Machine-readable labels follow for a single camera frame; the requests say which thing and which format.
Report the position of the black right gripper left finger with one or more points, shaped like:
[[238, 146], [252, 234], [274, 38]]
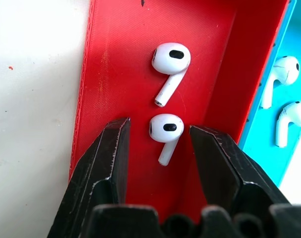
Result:
[[101, 168]]

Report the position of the red plastic tray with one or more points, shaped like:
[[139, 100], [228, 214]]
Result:
[[130, 81]]

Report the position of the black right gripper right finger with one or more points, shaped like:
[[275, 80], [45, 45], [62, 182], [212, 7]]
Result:
[[224, 168]]

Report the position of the blue plastic tray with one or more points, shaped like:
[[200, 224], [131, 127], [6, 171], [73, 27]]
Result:
[[286, 99]]

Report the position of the white earbud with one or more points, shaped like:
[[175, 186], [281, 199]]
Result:
[[290, 119], [281, 74], [170, 67], [166, 134]]

